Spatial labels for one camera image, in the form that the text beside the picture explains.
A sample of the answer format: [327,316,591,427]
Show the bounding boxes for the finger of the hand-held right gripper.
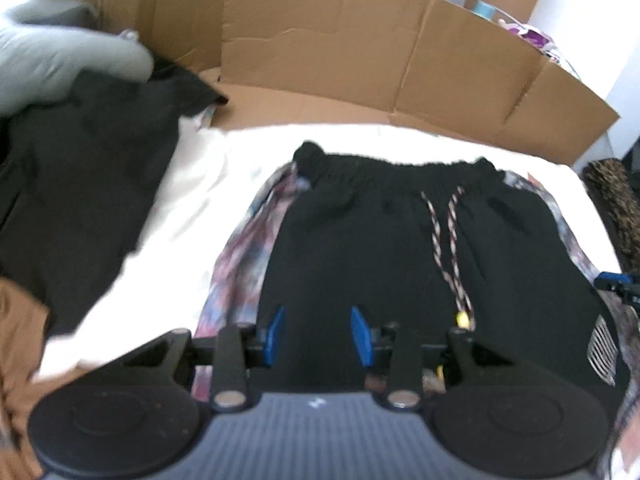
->
[596,270,640,311]

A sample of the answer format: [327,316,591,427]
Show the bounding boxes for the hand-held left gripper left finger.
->
[120,305,287,410]

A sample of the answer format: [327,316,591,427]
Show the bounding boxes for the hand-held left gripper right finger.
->
[350,306,516,408]

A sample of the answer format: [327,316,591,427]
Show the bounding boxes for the black shorts with bear print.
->
[192,141,640,480]

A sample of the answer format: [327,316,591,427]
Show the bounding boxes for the black waffle knit garment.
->
[0,57,231,336]

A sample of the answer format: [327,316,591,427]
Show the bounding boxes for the leopard print cloth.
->
[582,157,640,271]

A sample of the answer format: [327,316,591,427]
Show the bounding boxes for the cream bear printed blanket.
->
[35,122,626,386]

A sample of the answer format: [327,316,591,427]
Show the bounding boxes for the brown garment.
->
[0,280,51,480]

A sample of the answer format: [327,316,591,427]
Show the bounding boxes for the folded cardboard sheet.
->
[45,0,621,168]

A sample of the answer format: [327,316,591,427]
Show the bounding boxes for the grey neck pillow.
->
[0,0,156,116]

